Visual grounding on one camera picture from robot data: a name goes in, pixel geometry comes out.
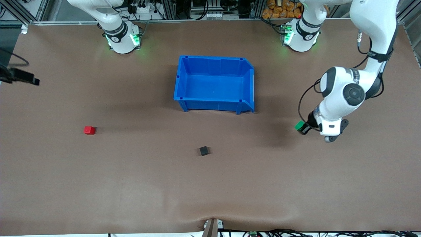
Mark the small red cube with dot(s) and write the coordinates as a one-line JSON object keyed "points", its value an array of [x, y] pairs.
{"points": [[89, 130]]}

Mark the black electronics box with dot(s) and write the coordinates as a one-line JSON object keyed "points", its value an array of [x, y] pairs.
{"points": [[197, 4]]}

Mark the small green connector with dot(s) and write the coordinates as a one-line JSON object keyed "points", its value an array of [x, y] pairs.
{"points": [[253, 233]]}

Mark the small black cube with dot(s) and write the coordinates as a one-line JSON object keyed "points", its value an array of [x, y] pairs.
{"points": [[204, 151]]}

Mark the silver table edge rail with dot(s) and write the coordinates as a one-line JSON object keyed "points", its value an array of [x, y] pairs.
{"points": [[197, 21]]}

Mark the white power strip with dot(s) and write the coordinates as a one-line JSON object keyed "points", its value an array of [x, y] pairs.
{"points": [[144, 9]]}

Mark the orange toy bread pile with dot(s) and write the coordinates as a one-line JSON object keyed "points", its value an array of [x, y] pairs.
{"points": [[283, 10]]}

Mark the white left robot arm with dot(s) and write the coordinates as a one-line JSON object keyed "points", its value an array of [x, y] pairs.
{"points": [[371, 19]]}

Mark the metal table clamp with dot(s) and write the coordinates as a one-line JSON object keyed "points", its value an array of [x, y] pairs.
{"points": [[212, 228]]}

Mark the blue plastic storage bin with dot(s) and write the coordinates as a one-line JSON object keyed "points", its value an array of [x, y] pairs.
{"points": [[213, 85]]}

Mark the small green cube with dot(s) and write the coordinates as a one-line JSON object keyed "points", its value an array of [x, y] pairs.
{"points": [[299, 125]]}

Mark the aluminium frame post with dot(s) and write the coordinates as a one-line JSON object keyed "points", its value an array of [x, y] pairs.
{"points": [[256, 8], [408, 13], [19, 11], [167, 10]]}

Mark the brown table mat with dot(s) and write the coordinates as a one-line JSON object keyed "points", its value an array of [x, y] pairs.
{"points": [[98, 184]]}

